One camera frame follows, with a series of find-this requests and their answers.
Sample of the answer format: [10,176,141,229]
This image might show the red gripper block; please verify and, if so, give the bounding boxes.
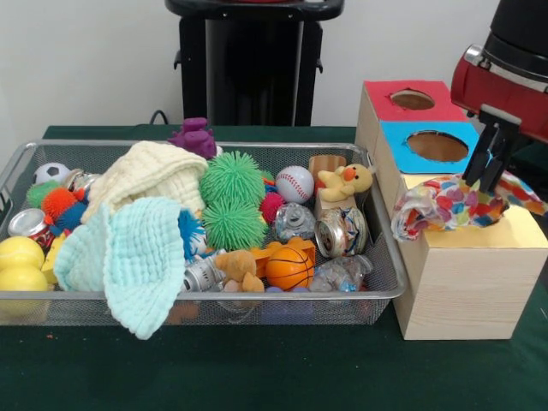
[450,45,548,193]

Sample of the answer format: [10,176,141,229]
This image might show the white cloth round dots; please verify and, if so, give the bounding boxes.
[393,170,548,243]

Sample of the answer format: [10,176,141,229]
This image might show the mint waffle cloth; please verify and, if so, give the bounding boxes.
[54,199,186,340]

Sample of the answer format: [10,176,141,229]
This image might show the wooden box three holes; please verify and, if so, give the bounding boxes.
[355,79,548,342]

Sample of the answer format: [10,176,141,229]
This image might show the shallow clear mesh bin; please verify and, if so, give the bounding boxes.
[0,140,408,327]

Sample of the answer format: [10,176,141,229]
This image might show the yellow plush duck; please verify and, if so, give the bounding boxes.
[317,164,376,202]

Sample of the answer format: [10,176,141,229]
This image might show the open tin can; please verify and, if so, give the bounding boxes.
[314,207,370,258]

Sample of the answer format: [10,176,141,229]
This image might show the white toy baseball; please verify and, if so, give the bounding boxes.
[275,165,316,205]

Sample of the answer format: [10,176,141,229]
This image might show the orange toy basketball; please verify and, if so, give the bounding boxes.
[265,247,316,290]

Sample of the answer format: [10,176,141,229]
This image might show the green spiky rubber ball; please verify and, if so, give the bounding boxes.
[199,150,266,211]

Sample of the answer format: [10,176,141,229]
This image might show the purple rubber toy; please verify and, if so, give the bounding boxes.
[169,117,218,160]

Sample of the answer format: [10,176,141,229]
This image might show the dark green table cloth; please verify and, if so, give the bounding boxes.
[0,124,548,411]

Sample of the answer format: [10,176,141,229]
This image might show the cream waffle cloth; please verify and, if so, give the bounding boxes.
[80,141,210,223]

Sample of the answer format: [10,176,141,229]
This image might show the small soccer ball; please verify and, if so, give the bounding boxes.
[33,162,72,186]

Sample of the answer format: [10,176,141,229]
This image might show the small red soda can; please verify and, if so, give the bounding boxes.
[8,208,55,249]

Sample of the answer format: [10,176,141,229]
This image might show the yellow tennis ball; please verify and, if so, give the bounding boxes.
[0,236,46,271]

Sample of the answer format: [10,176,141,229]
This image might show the smooth yellow ball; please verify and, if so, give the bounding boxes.
[0,265,49,316]

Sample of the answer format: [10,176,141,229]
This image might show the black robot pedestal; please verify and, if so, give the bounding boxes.
[164,0,346,128]

